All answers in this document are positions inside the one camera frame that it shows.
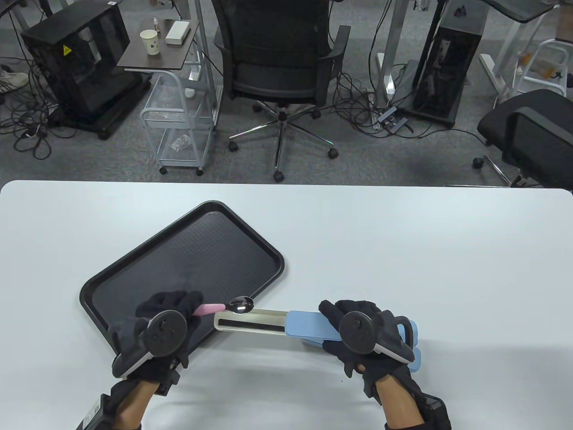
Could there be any grey metal pole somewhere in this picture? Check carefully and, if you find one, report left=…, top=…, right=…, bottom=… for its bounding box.
left=192, top=0, right=221, bottom=131

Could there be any black padded office chair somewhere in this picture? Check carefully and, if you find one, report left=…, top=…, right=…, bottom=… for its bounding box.
left=472, top=89, right=573, bottom=189

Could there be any person's right hand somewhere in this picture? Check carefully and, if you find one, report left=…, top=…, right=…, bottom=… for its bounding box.
left=319, top=299, right=423, bottom=406

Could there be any grey power strip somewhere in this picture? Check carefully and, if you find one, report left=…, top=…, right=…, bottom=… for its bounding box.
left=371, top=107, right=415, bottom=134

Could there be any pink handled spoon utensil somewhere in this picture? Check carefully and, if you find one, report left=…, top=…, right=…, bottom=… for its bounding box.
left=192, top=297, right=255, bottom=316

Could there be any black cable bundle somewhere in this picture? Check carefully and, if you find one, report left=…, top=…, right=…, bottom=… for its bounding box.
left=0, top=54, right=59, bottom=159
left=334, top=67, right=488, bottom=144

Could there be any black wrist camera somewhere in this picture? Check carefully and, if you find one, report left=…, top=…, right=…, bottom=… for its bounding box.
left=154, top=365, right=181, bottom=397

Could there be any black labelled wrist box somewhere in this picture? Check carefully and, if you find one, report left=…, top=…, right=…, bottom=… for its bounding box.
left=421, top=394, right=452, bottom=430
left=76, top=394, right=112, bottom=430

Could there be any white flat box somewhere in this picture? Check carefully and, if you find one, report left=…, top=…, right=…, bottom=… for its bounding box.
left=165, top=21, right=191, bottom=46

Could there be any black grey computer tower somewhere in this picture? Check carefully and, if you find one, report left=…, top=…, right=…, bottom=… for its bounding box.
left=411, top=0, right=488, bottom=126

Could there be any brown side table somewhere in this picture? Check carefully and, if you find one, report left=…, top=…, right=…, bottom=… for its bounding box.
left=117, top=20, right=200, bottom=72

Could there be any person's left hand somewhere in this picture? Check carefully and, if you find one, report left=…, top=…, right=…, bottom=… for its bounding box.
left=107, top=290, right=204, bottom=386

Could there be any person's left forearm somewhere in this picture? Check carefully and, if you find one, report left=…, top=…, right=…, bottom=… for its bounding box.
left=114, top=380, right=157, bottom=430

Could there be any black plastic tray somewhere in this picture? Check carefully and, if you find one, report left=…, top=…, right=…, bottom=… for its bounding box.
left=80, top=200, right=286, bottom=357

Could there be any grey flat panel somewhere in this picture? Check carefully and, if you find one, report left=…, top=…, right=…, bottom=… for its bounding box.
left=394, top=60, right=421, bottom=109

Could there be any white wheeled wire cart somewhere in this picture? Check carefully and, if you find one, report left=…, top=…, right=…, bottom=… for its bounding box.
left=140, top=72, right=221, bottom=176

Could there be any black computer case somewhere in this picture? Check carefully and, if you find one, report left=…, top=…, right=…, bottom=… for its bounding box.
left=21, top=4, right=131, bottom=122

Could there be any black mesh office chair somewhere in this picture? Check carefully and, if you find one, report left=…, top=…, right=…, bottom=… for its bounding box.
left=210, top=0, right=352, bottom=183

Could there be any blue sliding lunch box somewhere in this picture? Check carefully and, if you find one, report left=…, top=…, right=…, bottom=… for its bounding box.
left=300, top=338, right=422, bottom=372
left=213, top=309, right=419, bottom=348

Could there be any person's right forearm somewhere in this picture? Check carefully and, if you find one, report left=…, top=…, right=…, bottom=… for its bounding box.
left=375, top=376, right=428, bottom=430

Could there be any black white hand controller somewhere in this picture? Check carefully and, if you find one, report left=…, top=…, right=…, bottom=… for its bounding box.
left=111, top=310, right=188, bottom=378
left=339, top=311, right=416, bottom=364

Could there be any white desk leg with foot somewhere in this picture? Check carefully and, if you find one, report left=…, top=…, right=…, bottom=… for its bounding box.
left=479, top=18, right=538, bottom=106

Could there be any black wheeled platform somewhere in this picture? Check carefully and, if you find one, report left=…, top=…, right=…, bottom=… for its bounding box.
left=47, top=76, right=153, bottom=141

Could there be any dark grey desk top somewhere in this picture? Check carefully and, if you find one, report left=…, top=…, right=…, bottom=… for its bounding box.
left=481, top=0, right=562, bottom=24

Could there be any white tubular stool frame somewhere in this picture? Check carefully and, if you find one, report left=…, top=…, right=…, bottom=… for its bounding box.
left=510, top=39, right=571, bottom=97

